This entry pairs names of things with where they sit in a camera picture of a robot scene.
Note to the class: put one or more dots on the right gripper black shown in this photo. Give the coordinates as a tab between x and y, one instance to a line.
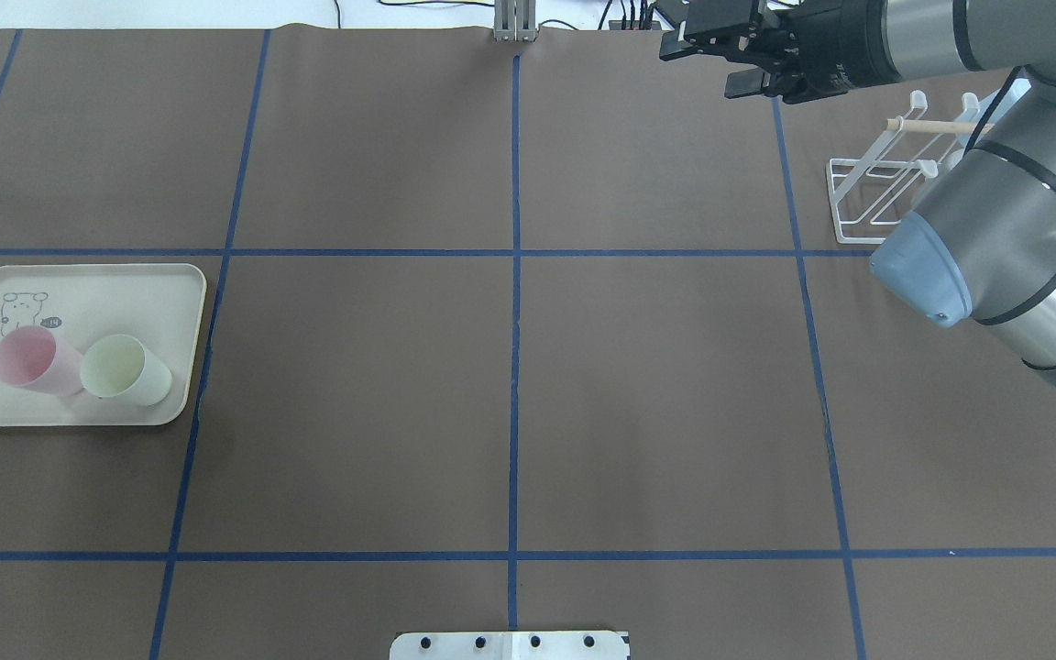
841	57

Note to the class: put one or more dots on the pink cup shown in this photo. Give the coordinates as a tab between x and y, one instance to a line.
32	358

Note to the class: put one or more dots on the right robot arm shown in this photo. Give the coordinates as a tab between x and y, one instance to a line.
981	244

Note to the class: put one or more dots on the pale green cup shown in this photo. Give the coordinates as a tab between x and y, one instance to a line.
120	368

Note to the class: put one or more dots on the left USB hub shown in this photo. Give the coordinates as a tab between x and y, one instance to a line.
630	16

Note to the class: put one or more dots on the cream serving tray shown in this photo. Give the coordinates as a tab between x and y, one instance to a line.
162	305

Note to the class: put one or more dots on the aluminium frame post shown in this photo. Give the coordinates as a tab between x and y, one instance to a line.
515	20

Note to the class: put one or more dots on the white wire cup rack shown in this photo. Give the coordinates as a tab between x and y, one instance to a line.
869	195

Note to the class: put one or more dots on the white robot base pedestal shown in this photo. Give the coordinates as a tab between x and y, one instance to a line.
597	644

